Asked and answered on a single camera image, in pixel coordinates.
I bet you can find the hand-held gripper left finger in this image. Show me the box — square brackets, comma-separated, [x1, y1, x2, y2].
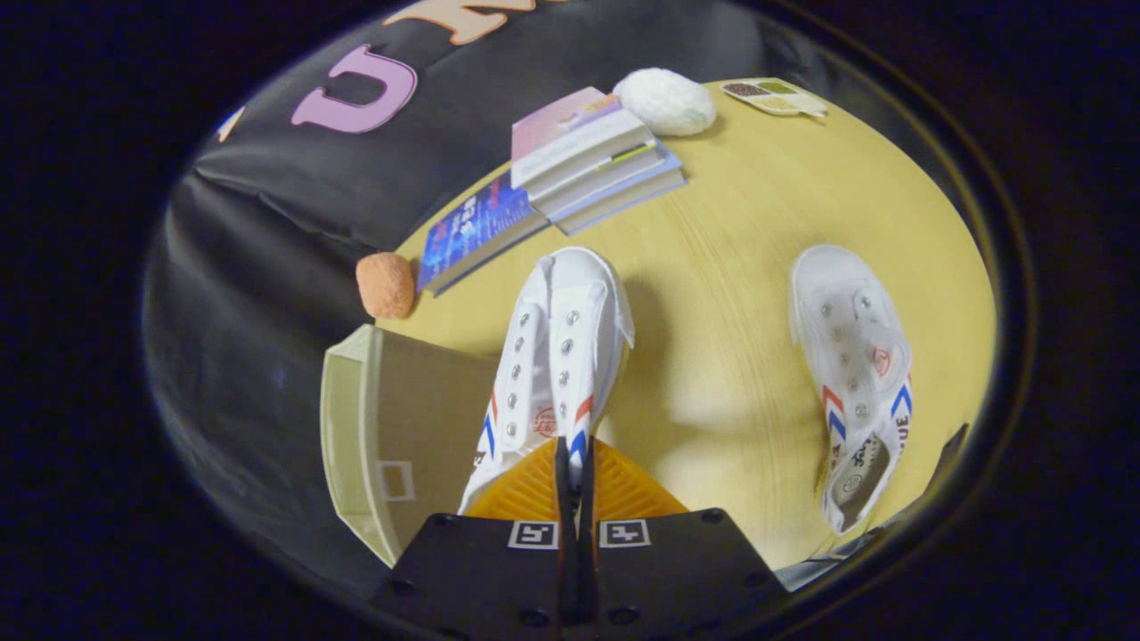
[370, 434, 575, 641]

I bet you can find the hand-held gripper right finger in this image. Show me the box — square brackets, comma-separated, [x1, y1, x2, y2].
[574, 434, 789, 641]

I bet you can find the beige fabric storage box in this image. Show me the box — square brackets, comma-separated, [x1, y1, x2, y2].
[320, 323, 501, 569]

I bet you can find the white striped canvas shoe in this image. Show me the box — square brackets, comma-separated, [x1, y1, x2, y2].
[457, 246, 637, 516]
[787, 244, 916, 536]

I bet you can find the orange sponge ball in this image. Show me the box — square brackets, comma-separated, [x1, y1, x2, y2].
[354, 251, 418, 321]

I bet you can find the pale blue cover book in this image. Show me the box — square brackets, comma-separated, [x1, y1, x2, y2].
[552, 150, 688, 238]

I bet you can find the white book with green tab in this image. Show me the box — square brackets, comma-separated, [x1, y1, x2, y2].
[533, 138, 671, 220]

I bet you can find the pink cover book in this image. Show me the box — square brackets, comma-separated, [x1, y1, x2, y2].
[509, 85, 657, 191]

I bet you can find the white fluffy ball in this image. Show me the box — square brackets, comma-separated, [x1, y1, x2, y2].
[612, 68, 717, 138]

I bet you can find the small compartment palette tray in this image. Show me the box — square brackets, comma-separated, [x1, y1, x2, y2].
[719, 77, 830, 119]

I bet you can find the dark chair frame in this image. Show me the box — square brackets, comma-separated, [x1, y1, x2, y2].
[924, 422, 972, 501]

